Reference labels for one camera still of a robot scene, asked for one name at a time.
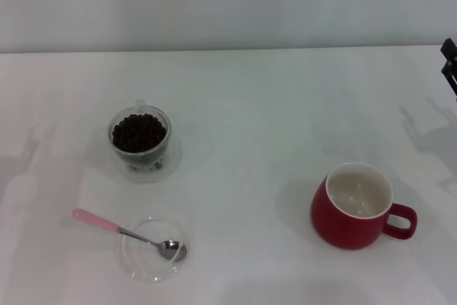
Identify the red mug white inside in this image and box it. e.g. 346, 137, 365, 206
309, 161, 418, 251

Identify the clear glass saucer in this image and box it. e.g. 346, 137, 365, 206
120, 216, 191, 284

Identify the coffee bean pile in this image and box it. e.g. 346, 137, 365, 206
111, 113, 168, 154

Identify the pink-handled metal spoon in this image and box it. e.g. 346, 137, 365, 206
72, 208, 188, 262

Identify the double-walled glass cup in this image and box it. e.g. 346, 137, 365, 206
105, 99, 183, 184

